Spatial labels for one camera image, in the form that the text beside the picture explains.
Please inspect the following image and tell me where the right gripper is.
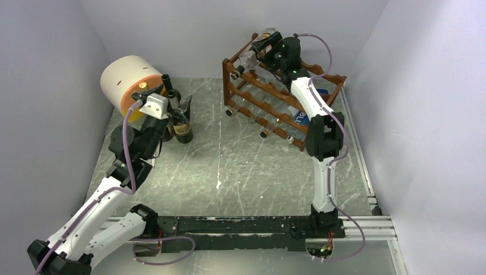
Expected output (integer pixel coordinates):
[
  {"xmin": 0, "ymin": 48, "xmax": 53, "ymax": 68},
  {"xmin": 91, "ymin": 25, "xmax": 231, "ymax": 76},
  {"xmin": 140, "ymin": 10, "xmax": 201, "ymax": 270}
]
[{"xmin": 252, "ymin": 32, "xmax": 286, "ymax": 74}]

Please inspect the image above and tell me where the brown bottle gold foil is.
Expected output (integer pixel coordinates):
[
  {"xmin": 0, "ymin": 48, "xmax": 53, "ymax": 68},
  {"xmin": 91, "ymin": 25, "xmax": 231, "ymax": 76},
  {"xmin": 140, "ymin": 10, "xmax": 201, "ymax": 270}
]
[{"xmin": 138, "ymin": 81, "xmax": 151, "ymax": 93}]

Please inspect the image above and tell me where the round drawer cabinet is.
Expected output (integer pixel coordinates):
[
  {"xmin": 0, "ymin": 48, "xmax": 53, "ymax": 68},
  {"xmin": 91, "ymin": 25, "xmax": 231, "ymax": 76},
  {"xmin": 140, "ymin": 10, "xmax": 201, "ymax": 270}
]
[{"xmin": 100, "ymin": 55, "xmax": 167, "ymax": 124}]

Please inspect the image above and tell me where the clear liquor bottle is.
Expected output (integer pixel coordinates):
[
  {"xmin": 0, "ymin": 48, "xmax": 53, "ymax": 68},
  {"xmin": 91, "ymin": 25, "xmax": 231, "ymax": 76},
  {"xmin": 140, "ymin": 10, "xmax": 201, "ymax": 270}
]
[{"xmin": 230, "ymin": 28, "xmax": 277, "ymax": 80}]

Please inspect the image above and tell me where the clear bottle lower rack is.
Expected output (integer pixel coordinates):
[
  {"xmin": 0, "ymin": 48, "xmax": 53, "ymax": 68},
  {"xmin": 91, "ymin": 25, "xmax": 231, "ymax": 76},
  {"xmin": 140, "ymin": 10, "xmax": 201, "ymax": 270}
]
[{"xmin": 225, "ymin": 84, "xmax": 293, "ymax": 143}]

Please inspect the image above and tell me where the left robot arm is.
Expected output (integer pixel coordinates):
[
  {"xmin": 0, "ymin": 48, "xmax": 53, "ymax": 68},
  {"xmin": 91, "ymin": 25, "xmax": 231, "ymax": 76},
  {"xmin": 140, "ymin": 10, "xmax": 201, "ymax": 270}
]
[{"xmin": 28, "ymin": 93, "xmax": 192, "ymax": 274}]

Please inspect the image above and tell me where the wooden wine rack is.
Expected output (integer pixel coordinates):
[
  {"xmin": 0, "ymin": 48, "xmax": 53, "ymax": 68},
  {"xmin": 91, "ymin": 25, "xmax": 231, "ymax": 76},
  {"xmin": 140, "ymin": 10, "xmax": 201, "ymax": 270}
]
[{"xmin": 222, "ymin": 31, "xmax": 346, "ymax": 156}]

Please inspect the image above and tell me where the dark bottle brown label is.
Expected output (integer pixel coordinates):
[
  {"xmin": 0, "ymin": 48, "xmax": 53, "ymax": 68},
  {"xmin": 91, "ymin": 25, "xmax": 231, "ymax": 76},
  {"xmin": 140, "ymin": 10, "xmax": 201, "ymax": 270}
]
[{"xmin": 167, "ymin": 90, "xmax": 194, "ymax": 144}]

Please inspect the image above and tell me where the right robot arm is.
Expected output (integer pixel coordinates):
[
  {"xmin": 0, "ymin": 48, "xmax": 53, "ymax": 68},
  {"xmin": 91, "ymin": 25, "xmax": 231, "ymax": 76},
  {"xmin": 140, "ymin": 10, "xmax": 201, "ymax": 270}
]
[{"xmin": 250, "ymin": 32, "xmax": 348, "ymax": 237}]

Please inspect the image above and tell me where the clear bottle blue label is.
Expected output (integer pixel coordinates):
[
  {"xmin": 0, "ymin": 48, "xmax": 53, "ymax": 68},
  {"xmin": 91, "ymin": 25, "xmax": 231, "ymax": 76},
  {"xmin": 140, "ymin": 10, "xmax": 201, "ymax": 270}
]
[{"xmin": 286, "ymin": 88, "xmax": 330, "ymax": 141}]

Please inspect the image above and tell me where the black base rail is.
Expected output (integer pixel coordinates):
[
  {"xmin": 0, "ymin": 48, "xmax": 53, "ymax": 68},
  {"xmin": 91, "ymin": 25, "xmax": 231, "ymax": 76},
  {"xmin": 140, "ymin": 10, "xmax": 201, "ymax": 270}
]
[{"xmin": 141, "ymin": 215, "xmax": 346, "ymax": 253}]

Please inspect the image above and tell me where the dark bottle white label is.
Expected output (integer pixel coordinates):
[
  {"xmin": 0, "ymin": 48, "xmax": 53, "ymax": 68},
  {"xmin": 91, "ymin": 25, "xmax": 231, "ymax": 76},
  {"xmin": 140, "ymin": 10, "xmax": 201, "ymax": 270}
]
[{"xmin": 161, "ymin": 74, "xmax": 173, "ymax": 91}]

